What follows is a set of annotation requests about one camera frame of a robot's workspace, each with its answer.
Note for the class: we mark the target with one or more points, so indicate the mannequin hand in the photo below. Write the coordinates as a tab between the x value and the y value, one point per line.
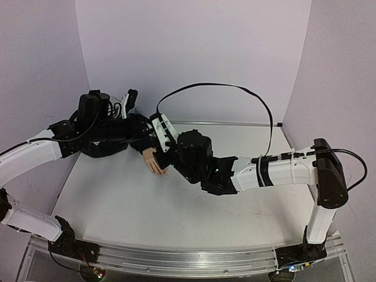
148	155

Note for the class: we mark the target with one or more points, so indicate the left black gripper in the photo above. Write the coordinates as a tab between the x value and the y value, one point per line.
137	129

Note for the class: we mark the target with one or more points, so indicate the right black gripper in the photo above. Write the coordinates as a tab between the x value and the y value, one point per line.
160	158

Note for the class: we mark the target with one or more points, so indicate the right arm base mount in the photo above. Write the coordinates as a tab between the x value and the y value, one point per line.
300	253

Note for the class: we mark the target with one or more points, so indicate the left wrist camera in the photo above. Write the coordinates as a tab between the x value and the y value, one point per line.
128	102

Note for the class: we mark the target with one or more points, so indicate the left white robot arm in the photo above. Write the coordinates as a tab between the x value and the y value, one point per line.
59	141

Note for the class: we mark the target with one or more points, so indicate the aluminium front rail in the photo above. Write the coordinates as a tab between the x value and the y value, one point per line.
186	263

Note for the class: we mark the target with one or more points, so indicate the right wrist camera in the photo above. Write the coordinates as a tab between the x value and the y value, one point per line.
165	131

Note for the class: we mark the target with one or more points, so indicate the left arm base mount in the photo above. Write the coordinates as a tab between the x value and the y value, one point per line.
69	246

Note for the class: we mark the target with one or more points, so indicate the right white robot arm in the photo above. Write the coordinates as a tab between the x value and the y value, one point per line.
190	153

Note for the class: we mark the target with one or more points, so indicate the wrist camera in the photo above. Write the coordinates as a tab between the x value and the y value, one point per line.
165	131
128	102

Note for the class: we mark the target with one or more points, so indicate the aluminium back table rail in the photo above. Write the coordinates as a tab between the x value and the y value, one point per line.
181	122

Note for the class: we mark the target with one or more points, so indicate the grey and black jacket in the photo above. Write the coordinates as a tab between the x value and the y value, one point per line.
103	139

